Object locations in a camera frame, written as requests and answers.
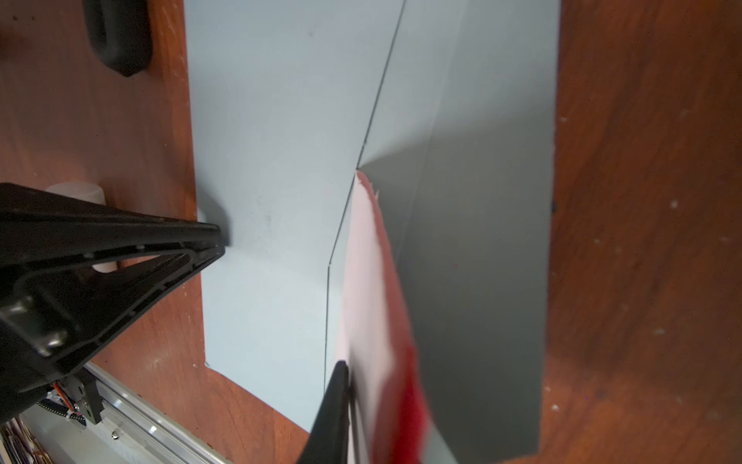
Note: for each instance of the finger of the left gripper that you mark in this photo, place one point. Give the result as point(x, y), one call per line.
point(70, 285)

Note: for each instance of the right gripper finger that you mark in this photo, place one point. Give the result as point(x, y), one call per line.
point(328, 440)

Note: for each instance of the pink white letter card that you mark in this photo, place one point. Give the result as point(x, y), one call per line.
point(389, 413)

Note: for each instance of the white glue stick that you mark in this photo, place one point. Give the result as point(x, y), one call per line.
point(81, 192)

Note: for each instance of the red black pipe wrench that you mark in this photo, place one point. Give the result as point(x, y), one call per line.
point(119, 33)

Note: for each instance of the aluminium frame rail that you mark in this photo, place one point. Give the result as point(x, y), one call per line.
point(132, 430)

